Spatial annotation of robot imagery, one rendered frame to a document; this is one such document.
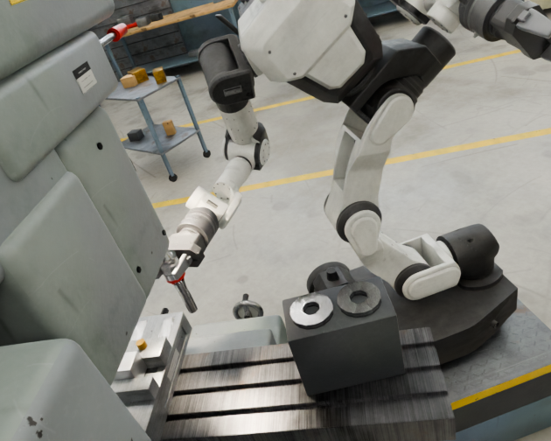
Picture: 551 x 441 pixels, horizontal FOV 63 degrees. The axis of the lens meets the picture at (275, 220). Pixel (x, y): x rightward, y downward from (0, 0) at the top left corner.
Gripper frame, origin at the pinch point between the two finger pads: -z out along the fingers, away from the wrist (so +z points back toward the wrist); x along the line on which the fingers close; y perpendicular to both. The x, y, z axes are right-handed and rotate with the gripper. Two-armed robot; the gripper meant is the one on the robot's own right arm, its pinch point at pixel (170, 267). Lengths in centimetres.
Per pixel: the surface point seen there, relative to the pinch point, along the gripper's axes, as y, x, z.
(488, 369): 82, 68, 40
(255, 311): 57, -10, 38
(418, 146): 123, 28, 276
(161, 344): 16.6, -5.3, -9.1
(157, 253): -13.9, 9.5, -10.7
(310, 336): 9.1, 33.8, -8.9
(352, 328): 9.7, 41.7, -5.7
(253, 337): 35.7, 6.1, 9.7
